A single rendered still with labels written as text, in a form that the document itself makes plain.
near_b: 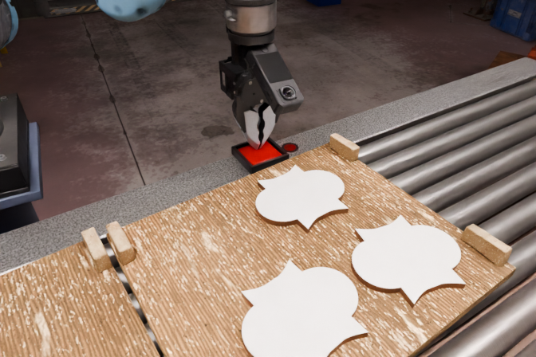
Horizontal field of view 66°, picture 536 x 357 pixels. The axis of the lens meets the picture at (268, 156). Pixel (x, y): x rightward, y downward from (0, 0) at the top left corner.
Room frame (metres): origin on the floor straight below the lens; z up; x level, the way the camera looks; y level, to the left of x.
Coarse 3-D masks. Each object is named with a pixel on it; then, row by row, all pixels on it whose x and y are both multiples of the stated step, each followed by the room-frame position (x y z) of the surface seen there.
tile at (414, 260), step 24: (360, 240) 0.39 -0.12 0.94; (384, 240) 0.38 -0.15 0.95; (408, 240) 0.38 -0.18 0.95; (432, 240) 0.38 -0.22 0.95; (360, 264) 0.34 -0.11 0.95; (384, 264) 0.34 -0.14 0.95; (408, 264) 0.34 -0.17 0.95; (432, 264) 0.34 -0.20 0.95; (456, 264) 0.34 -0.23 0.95; (384, 288) 0.31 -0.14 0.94; (408, 288) 0.30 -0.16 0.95; (432, 288) 0.31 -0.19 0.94
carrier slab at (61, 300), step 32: (64, 256) 0.36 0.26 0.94; (0, 288) 0.31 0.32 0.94; (32, 288) 0.31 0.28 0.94; (64, 288) 0.31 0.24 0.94; (96, 288) 0.31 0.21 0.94; (0, 320) 0.27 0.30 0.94; (32, 320) 0.27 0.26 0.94; (64, 320) 0.27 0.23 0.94; (96, 320) 0.27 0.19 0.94; (128, 320) 0.27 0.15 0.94; (0, 352) 0.23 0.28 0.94; (32, 352) 0.23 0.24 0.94; (64, 352) 0.23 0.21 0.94; (96, 352) 0.23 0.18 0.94; (128, 352) 0.23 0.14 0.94
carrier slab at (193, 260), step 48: (240, 192) 0.49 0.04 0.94; (384, 192) 0.49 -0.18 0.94; (144, 240) 0.39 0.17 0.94; (192, 240) 0.39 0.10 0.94; (240, 240) 0.39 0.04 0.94; (288, 240) 0.39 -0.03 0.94; (336, 240) 0.39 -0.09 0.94; (144, 288) 0.31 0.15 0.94; (192, 288) 0.31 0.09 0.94; (240, 288) 0.31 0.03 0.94; (480, 288) 0.31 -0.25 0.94; (192, 336) 0.25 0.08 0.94; (240, 336) 0.25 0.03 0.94; (384, 336) 0.25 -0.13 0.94; (432, 336) 0.25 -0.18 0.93
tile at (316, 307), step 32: (256, 288) 0.30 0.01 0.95; (288, 288) 0.30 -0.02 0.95; (320, 288) 0.30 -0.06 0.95; (352, 288) 0.30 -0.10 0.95; (256, 320) 0.26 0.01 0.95; (288, 320) 0.26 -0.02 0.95; (320, 320) 0.26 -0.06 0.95; (352, 320) 0.26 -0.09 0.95; (256, 352) 0.23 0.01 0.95; (288, 352) 0.23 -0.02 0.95; (320, 352) 0.23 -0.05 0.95
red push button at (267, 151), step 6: (264, 144) 0.63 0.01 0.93; (270, 144) 0.63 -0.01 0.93; (240, 150) 0.61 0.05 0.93; (246, 150) 0.61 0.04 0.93; (252, 150) 0.61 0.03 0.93; (258, 150) 0.61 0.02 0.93; (264, 150) 0.61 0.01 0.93; (270, 150) 0.61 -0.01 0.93; (276, 150) 0.61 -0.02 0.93; (246, 156) 0.59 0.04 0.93; (252, 156) 0.59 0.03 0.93; (258, 156) 0.59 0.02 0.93; (264, 156) 0.59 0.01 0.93; (270, 156) 0.59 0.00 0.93; (276, 156) 0.59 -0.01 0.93; (252, 162) 0.58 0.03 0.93; (258, 162) 0.58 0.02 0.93
